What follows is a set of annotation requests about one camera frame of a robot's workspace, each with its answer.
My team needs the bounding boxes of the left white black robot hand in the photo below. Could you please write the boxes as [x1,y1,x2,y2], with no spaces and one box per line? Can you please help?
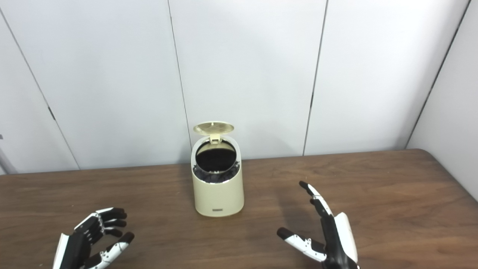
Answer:
[52,207,135,269]

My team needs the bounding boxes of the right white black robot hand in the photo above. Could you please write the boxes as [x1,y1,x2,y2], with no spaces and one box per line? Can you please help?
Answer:
[277,181,360,269]

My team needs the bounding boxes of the cream-colored desktop trash bin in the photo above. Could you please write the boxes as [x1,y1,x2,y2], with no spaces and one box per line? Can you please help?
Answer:
[191,121,245,217]

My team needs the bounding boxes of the round cream bin lid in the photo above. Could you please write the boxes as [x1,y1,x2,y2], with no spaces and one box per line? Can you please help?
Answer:
[193,121,235,144]

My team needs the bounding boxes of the black bin liner bag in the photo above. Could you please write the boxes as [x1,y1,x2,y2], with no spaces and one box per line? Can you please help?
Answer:
[193,164,240,184]

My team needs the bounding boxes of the gray wall corner post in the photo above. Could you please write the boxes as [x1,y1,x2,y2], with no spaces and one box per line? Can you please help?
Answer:
[0,148,17,175]

